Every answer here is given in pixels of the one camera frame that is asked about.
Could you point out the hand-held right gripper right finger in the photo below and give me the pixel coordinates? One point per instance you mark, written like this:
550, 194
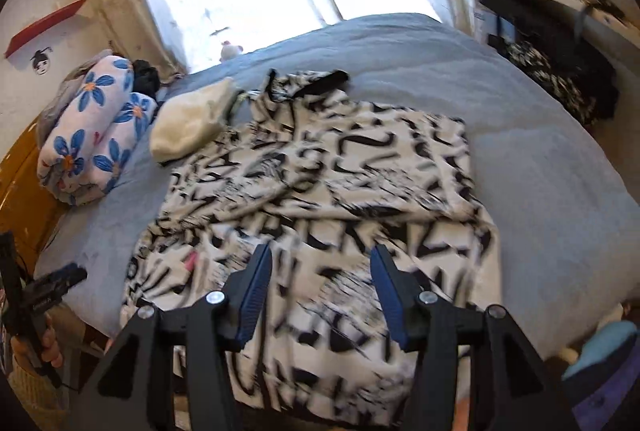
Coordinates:
390, 296

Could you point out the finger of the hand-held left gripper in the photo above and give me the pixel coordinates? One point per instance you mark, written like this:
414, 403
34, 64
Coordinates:
67, 277

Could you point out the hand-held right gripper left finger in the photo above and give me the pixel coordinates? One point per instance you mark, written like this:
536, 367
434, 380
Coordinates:
252, 296

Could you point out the white black graffiti print jacket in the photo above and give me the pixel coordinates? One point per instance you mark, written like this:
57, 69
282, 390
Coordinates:
350, 171

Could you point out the person's left forearm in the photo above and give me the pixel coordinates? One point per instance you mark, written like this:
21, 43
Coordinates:
35, 401

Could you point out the person's left hand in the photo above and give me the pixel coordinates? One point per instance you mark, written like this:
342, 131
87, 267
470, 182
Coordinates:
51, 346

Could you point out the blue floral rolled blanket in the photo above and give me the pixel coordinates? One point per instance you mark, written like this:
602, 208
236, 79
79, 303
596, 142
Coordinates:
90, 136

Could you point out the cream folded garment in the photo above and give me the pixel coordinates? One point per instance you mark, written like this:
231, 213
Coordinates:
190, 126

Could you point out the grey cloth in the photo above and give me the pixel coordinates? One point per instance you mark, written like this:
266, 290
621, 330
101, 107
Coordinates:
60, 96

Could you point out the grey bed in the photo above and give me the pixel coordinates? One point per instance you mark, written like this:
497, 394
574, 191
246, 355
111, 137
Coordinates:
540, 171

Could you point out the light blue cloth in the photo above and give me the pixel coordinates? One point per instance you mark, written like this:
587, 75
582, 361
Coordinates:
605, 351

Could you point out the small plush toy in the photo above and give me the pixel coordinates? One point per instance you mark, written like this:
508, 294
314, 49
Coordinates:
231, 52

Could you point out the purple cloth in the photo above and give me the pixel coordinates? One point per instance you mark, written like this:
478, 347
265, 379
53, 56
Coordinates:
610, 411

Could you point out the black white patterned cloth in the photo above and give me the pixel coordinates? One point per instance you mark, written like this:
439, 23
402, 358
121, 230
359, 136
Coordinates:
545, 81

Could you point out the blue white box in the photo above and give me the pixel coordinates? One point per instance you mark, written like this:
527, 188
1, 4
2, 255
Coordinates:
492, 25

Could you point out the wooden bed frame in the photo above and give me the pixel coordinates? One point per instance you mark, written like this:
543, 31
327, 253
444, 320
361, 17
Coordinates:
20, 191

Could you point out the black head wall sticker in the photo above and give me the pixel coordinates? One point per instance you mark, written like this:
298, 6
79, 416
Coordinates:
41, 61

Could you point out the red wall shelf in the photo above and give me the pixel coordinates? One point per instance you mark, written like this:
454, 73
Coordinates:
45, 28

